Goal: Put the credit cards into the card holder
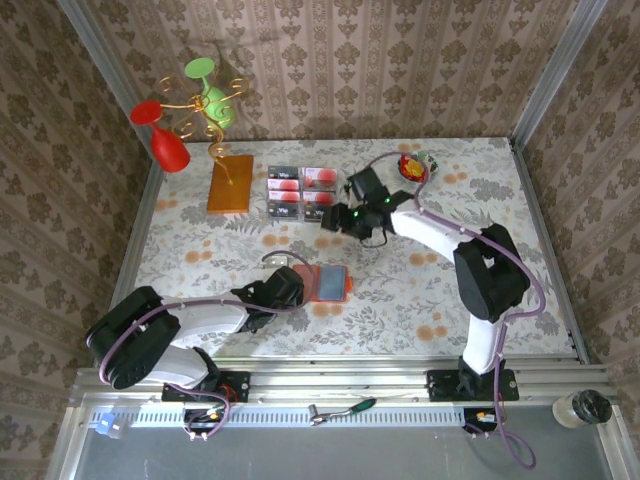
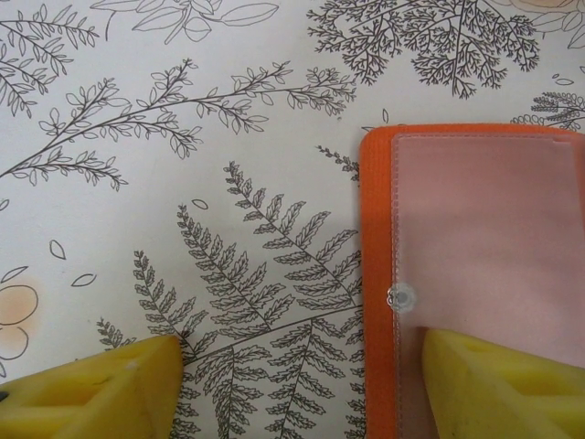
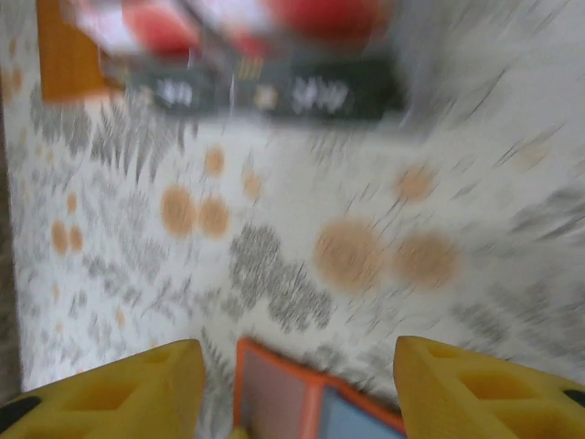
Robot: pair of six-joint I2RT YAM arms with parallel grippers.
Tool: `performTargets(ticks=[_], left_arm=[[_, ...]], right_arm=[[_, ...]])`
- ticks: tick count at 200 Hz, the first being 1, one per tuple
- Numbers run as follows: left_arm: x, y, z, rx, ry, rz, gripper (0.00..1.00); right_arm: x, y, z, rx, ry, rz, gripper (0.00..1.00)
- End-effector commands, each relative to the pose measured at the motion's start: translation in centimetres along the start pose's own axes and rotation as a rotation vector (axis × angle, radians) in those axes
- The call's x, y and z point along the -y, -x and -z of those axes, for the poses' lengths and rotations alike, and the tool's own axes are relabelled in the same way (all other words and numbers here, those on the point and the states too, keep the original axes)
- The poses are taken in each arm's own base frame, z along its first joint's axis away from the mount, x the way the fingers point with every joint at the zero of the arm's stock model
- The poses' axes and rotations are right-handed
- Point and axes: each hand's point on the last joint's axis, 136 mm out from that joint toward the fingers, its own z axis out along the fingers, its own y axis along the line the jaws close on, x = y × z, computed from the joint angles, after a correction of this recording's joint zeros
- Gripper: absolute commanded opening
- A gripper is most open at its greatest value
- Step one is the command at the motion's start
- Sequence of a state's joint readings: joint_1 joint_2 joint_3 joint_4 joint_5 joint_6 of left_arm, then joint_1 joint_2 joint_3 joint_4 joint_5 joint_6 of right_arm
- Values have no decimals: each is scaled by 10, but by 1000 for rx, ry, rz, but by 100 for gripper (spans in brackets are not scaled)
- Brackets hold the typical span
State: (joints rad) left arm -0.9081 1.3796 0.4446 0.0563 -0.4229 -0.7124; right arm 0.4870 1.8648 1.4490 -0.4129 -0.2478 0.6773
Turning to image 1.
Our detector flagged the orange leather card holder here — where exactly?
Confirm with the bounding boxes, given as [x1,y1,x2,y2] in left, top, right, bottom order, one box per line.
[292,263,354,304]

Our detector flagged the clear acrylic card tray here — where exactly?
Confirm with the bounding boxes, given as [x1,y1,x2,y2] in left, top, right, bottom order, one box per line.
[266,164,340,225]

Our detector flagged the red wrapped candy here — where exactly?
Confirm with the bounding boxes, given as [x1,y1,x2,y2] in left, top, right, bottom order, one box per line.
[399,154,429,181]

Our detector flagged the small candy bowl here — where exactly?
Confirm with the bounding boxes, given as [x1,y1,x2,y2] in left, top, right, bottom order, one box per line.
[397,149,440,185]

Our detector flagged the silver ratchet wrench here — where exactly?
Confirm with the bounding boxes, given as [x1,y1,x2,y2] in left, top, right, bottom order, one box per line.
[308,402,354,428]

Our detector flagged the black block yellow connector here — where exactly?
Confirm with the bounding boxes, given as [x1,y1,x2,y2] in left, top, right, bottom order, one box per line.
[462,407,501,435]
[182,407,234,435]

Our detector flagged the green wine glass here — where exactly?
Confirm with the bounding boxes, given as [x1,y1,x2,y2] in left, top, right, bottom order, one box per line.
[183,57,236,131]

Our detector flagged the red wine glass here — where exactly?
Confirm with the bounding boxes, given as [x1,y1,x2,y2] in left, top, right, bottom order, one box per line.
[129,99,192,175]

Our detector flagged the blue white connector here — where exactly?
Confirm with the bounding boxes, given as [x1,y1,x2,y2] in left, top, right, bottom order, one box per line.
[92,410,126,440]

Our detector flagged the glass jar black lid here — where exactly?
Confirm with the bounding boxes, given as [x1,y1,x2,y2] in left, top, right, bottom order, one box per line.
[551,388,614,430]

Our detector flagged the purple cable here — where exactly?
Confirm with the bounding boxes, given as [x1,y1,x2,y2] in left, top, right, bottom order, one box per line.
[97,249,317,386]
[367,151,547,470]

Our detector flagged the gold wire rack wooden base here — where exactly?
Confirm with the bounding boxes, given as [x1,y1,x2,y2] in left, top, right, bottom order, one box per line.
[157,74,255,216]

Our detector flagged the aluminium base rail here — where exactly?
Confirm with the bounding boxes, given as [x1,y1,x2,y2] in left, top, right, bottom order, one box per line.
[72,355,614,407]

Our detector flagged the slotted grey cable duct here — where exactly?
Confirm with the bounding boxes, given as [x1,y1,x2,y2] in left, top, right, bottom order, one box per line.
[89,404,467,429]

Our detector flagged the aluminium table side rail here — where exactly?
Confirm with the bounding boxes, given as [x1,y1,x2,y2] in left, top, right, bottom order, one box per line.
[107,149,169,321]
[509,137,591,364]

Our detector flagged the aluminium frame post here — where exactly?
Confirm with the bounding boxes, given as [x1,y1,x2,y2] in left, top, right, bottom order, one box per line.
[510,0,609,149]
[55,0,154,159]

